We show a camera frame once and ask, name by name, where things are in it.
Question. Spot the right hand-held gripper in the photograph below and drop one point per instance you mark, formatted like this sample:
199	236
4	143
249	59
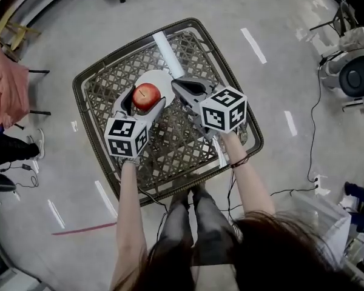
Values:
223	109

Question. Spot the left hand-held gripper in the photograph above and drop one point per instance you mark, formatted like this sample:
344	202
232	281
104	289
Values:
126	138

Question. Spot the red apple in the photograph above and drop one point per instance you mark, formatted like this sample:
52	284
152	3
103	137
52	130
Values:
146	97

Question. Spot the white round plate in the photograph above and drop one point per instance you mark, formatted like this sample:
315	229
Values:
157	79

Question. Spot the person's left forearm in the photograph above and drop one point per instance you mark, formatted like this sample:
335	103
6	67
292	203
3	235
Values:
130	211

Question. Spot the person's right forearm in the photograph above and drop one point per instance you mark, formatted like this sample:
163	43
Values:
248	186

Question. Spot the wicker glass-top table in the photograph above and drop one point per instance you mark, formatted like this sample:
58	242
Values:
182	150

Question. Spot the dark wrist band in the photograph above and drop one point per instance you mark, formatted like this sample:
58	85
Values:
240	162

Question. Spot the black power adapter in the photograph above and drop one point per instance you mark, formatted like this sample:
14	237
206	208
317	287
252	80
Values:
26	166

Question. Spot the person's grey trouser legs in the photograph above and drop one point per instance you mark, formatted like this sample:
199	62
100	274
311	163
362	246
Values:
206	220

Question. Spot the pink cloth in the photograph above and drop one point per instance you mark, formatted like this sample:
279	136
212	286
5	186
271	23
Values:
6	92

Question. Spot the yellow wooden chair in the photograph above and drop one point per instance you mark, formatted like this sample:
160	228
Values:
16	33

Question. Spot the black round wheeled machine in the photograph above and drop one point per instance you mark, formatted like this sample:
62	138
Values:
356	77

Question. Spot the clear plastic box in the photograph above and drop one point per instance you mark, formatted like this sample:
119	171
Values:
324	223

